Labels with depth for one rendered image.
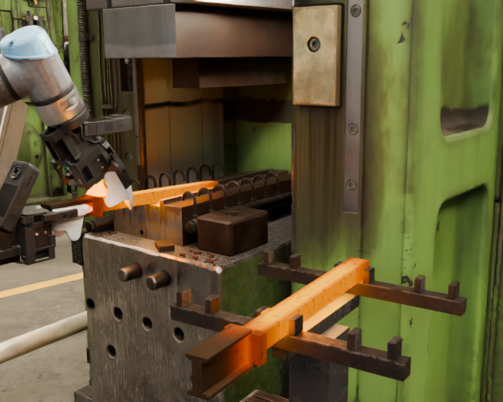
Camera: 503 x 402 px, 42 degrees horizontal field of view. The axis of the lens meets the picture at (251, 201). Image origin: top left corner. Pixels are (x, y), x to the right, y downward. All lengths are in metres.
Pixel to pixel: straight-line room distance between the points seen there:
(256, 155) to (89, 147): 0.67
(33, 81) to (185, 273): 0.42
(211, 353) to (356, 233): 0.60
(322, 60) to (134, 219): 0.50
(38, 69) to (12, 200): 0.21
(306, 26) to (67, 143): 0.46
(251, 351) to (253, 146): 1.07
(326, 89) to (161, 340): 0.56
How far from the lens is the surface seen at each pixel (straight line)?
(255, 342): 0.71
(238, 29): 1.36
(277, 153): 1.69
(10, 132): 1.60
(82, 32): 1.62
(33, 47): 1.09
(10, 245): 1.11
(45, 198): 6.14
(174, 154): 1.60
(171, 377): 1.32
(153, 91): 1.55
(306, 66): 1.19
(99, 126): 1.18
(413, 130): 1.12
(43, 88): 1.10
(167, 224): 1.29
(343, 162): 1.19
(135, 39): 1.30
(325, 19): 1.17
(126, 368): 1.41
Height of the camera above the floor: 1.27
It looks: 12 degrees down
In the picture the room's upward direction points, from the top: 1 degrees counter-clockwise
